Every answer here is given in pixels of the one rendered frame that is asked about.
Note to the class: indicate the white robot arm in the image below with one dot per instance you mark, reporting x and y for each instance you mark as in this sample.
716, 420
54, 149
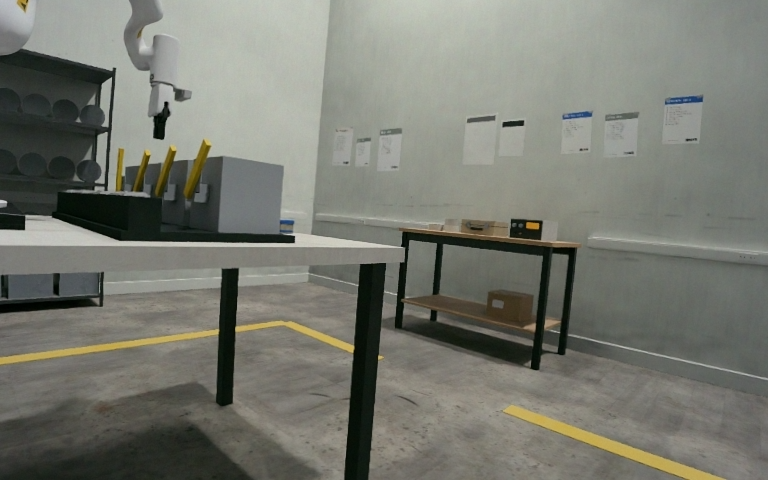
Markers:
161, 59

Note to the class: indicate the small round tin with blue rim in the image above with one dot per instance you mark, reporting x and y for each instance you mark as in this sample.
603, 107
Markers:
286, 226

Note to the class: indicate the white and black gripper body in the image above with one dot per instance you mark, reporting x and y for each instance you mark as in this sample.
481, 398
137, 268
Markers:
159, 94

